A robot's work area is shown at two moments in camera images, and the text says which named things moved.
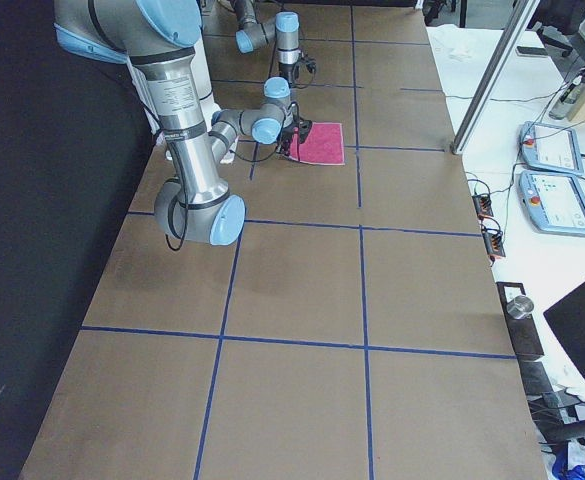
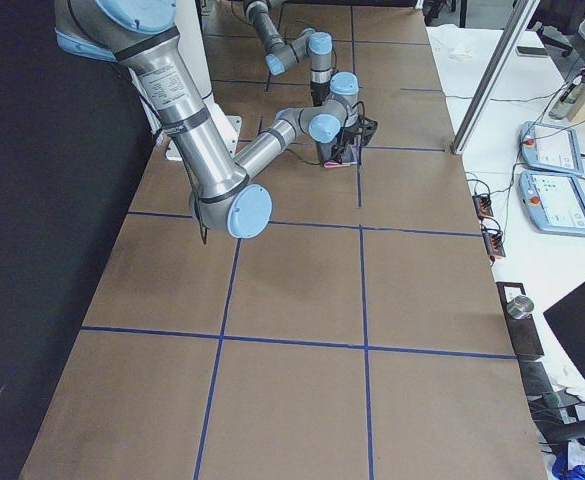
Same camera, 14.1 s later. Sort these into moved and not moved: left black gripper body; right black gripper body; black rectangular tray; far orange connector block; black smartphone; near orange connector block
Moved: left black gripper body; right black gripper body
Not moved: far orange connector block; black smartphone; near orange connector block; black rectangular tray
